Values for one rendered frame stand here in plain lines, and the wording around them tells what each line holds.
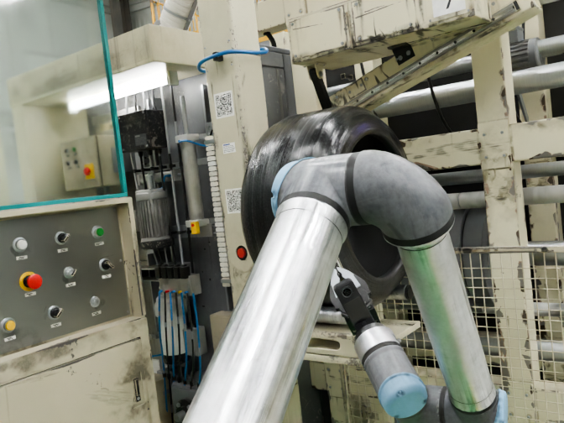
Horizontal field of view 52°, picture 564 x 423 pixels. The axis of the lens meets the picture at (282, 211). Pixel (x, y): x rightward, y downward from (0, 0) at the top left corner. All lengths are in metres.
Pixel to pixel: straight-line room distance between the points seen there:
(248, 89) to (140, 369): 0.90
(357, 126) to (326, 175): 0.64
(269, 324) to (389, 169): 0.30
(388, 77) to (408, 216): 1.09
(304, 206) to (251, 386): 0.29
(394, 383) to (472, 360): 0.16
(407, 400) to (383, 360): 0.09
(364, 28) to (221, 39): 0.43
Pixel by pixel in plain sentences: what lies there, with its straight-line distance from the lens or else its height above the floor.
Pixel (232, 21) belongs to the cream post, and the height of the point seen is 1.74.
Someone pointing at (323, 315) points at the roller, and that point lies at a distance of 1.54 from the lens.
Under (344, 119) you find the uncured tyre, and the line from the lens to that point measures 1.50.
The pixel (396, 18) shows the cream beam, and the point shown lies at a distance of 1.77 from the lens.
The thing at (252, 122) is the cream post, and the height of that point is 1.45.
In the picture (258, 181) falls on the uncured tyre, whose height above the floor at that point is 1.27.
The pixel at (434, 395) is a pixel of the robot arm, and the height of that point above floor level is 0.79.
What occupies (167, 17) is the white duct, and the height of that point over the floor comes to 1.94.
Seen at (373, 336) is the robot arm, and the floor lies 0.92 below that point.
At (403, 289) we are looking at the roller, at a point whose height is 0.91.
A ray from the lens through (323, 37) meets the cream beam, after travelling 1.89.
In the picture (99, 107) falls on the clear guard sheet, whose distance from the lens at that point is 1.83.
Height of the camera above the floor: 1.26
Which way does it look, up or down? 3 degrees down
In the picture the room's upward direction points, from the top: 7 degrees counter-clockwise
